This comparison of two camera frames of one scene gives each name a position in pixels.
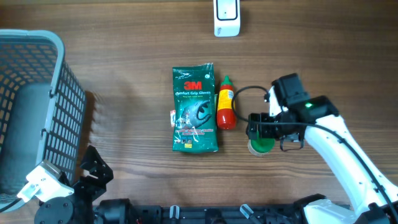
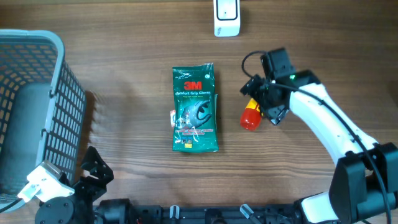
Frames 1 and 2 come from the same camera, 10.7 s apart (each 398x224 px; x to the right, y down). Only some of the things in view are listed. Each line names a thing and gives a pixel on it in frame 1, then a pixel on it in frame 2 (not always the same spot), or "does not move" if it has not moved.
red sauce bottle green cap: (226, 116) -> (251, 116)
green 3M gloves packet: (194, 121) does not move
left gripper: (101, 170) does not move
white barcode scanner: (227, 18) does not move
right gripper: (265, 130) -> (275, 112)
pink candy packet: (173, 117) does not move
